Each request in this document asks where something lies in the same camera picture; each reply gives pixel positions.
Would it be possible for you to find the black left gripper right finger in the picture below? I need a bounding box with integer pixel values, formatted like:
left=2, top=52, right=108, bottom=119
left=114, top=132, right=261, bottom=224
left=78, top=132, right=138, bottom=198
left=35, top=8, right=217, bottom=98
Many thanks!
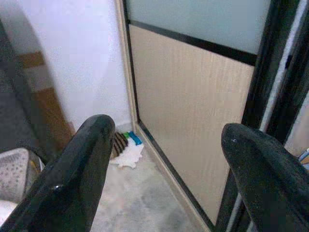
left=221, top=123, right=309, bottom=232

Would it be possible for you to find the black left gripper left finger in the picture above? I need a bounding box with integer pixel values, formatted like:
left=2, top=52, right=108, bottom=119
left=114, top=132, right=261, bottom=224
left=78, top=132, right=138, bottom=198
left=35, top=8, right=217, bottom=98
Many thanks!
left=0, top=114, right=116, bottom=232

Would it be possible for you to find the brown striped cloth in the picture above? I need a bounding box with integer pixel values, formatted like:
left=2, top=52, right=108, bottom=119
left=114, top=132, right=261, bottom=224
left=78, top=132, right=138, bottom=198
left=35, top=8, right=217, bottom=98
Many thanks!
left=110, top=132, right=129, bottom=160

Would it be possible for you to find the white crumpled cloth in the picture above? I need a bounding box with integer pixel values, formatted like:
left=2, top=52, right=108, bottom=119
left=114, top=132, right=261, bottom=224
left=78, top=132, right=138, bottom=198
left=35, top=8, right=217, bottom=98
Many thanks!
left=110, top=138, right=145, bottom=169

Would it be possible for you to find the brown cardboard box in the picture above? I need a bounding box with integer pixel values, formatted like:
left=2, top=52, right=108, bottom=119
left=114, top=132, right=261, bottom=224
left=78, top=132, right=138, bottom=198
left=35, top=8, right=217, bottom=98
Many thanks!
left=18, top=51, right=76, bottom=152

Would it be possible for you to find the blue green plastic toy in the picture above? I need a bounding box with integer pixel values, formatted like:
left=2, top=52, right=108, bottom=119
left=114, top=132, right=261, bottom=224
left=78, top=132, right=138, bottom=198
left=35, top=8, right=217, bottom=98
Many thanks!
left=123, top=131, right=145, bottom=147

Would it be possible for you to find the grey fabric chair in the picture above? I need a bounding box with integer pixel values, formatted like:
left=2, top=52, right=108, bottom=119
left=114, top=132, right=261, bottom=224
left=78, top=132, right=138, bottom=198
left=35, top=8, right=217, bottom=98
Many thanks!
left=0, top=18, right=49, bottom=165

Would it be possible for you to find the sliding door frosted glass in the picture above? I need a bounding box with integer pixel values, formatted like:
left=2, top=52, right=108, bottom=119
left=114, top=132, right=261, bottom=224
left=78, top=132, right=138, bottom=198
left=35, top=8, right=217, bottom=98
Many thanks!
left=120, top=0, right=309, bottom=232

